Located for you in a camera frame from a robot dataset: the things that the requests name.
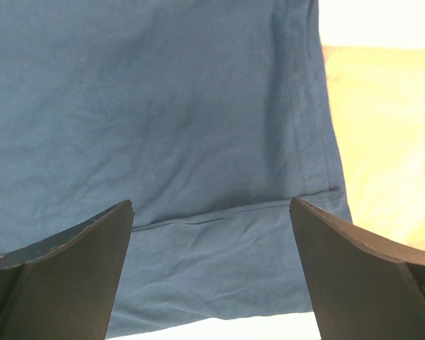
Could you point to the dark blue t shirt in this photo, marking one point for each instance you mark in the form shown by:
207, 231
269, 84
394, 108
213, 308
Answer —
209, 116

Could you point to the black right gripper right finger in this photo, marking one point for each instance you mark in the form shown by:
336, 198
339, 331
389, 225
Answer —
362, 286

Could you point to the beige folded t shirt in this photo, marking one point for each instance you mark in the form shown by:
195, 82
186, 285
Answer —
377, 99

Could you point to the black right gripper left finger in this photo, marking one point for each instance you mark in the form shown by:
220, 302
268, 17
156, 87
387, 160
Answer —
64, 286

